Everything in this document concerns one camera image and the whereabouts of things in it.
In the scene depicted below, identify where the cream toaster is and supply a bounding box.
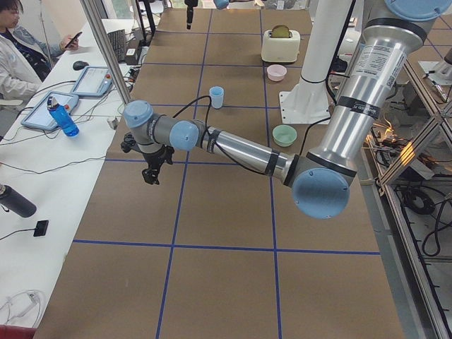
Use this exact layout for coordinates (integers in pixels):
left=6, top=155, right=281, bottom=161
left=261, top=30, right=301, bottom=64

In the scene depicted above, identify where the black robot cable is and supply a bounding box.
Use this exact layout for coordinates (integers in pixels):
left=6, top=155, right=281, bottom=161
left=172, top=95, right=227, bottom=156

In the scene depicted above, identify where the teach pendant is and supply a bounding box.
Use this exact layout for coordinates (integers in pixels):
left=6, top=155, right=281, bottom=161
left=71, top=66, right=112, bottom=97
left=20, top=91, right=79, bottom=131

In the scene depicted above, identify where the teach pendant near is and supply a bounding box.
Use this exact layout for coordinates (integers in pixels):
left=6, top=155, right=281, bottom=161
left=20, top=91, right=79, bottom=131

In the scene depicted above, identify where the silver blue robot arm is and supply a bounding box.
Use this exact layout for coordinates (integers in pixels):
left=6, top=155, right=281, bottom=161
left=121, top=1, right=451, bottom=219

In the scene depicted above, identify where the teach pendant far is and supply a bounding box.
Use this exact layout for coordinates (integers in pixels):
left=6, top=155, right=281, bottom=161
left=71, top=66, right=112, bottom=97

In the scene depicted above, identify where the aluminium frame post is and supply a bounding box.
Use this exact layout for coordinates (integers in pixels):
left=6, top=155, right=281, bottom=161
left=80, top=0, right=131, bottom=105

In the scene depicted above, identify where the small black device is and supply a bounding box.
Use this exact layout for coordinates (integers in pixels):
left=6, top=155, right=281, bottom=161
left=33, top=220, right=49, bottom=237

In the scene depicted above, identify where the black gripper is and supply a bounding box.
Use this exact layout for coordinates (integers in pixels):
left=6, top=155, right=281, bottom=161
left=142, top=145, right=174, bottom=185

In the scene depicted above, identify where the slice of toast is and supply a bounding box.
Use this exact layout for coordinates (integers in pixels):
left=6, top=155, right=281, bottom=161
left=270, top=25, right=291, bottom=39

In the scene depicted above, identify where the black keyboard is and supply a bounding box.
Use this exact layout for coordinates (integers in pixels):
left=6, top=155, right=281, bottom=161
left=107, top=29, right=126, bottom=63

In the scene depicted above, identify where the blue water bottle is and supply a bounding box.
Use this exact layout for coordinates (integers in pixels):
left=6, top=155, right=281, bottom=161
left=47, top=96, right=79, bottom=137

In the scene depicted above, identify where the green bowl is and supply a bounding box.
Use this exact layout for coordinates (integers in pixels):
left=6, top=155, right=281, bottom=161
left=272, top=124, right=297, bottom=147

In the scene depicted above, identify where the pink bowl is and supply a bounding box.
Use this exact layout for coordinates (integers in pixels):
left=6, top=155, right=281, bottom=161
left=266, top=64, right=287, bottom=82

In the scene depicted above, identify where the black smartphone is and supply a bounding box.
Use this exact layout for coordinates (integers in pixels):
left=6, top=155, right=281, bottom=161
left=64, top=31, right=83, bottom=49

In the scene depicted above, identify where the black computer mouse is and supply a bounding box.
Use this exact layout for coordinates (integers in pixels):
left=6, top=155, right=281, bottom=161
left=72, top=61, right=89, bottom=71

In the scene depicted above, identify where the light blue plastic cup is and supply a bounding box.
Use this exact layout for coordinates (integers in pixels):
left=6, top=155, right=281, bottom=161
left=210, top=94, right=225, bottom=109

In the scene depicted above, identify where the person in white coat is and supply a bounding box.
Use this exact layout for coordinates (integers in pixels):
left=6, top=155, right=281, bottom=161
left=1, top=1, right=65, bottom=102

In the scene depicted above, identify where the dark grey thermos bottle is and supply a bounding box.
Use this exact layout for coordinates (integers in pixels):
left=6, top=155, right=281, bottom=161
left=1, top=184, right=37, bottom=218

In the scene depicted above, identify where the person's hand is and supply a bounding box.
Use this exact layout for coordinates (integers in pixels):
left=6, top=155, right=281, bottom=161
left=59, top=35, right=78, bottom=51

